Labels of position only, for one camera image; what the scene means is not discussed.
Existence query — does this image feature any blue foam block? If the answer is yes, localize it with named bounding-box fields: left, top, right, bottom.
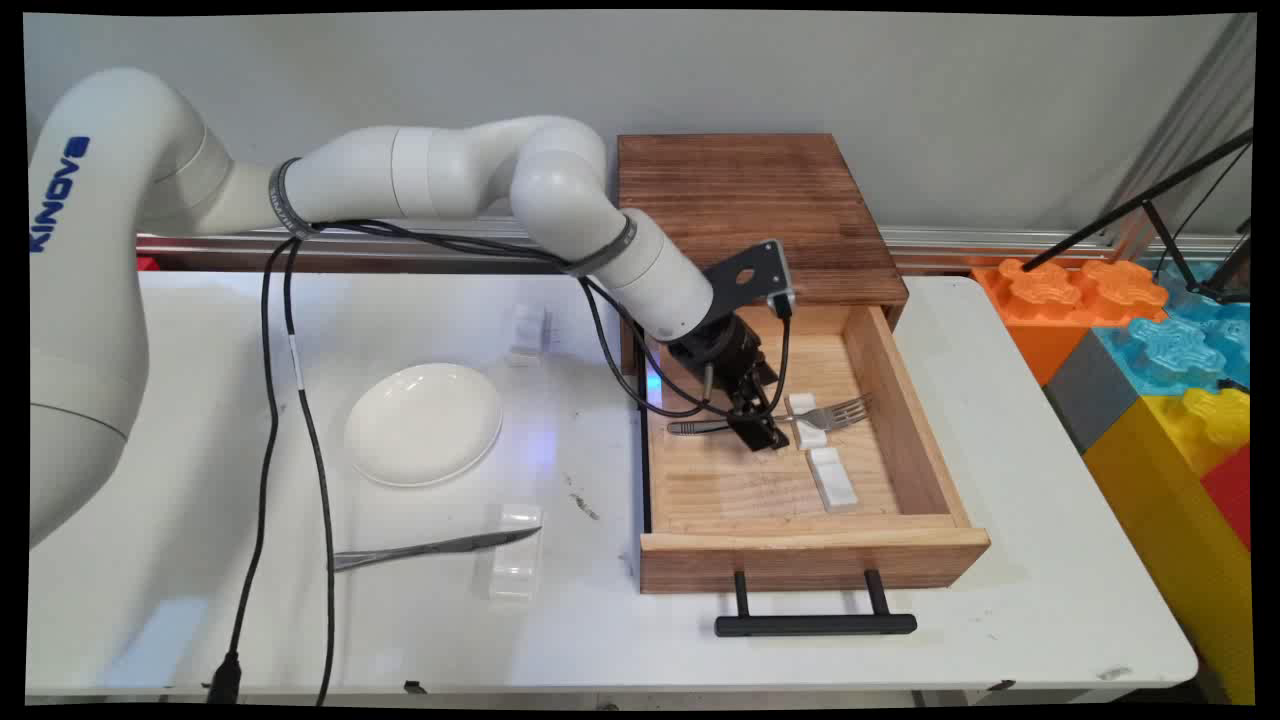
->
left=1092, top=262, right=1251, bottom=396

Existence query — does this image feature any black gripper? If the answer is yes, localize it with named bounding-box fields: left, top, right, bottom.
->
left=668, top=312, right=791, bottom=453

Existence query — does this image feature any aluminium rail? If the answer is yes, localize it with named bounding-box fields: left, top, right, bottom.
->
left=137, top=210, right=1241, bottom=276

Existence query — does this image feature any yellow foam block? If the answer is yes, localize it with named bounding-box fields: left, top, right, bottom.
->
left=1083, top=388, right=1254, bottom=701

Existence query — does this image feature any white round plate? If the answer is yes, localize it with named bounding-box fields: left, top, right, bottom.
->
left=344, top=362, right=504, bottom=488

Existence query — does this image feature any white cutlery rest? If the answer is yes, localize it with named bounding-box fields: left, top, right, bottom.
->
left=488, top=503, right=546, bottom=601
left=788, top=392, right=829, bottom=451
left=808, top=447, right=859, bottom=513
left=508, top=303, right=551, bottom=368

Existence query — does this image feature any silver metal knife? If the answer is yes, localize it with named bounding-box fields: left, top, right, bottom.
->
left=332, top=527, right=543, bottom=573

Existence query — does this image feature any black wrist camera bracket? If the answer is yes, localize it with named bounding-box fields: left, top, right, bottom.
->
left=703, top=240, right=796, bottom=319

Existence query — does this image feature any silver metal fork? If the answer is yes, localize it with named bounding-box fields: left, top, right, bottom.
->
left=668, top=393, right=873, bottom=436

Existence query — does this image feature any orange foam block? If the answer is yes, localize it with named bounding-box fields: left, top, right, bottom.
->
left=972, top=258, right=1169, bottom=386

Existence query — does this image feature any black drawer handle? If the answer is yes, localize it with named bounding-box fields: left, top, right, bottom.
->
left=715, top=570, right=918, bottom=638

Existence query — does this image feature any grey foam block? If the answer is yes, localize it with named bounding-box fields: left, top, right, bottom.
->
left=1043, top=330, right=1141, bottom=456

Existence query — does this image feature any black tripod stand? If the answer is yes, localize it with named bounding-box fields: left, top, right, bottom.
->
left=1022, top=130, right=1254, bottom=306

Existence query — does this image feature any light wooden drawer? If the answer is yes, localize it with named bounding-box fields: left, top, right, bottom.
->
left=638, top=305, right=992, bottom=595

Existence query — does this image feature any black cable with plug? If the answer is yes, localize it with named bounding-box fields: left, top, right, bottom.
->
left=205, top=185, right=793, bottom=703

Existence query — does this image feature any dark wooden cabinet box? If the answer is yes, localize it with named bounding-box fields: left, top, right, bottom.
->
left=617, top=134, right=910, bottom=376

